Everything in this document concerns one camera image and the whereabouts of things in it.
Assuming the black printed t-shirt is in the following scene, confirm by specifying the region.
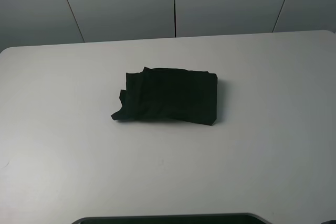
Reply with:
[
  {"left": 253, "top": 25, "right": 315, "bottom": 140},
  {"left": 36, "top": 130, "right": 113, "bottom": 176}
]
[{"left": 111, "top": 68, "right": 218, "bottom": 125}]

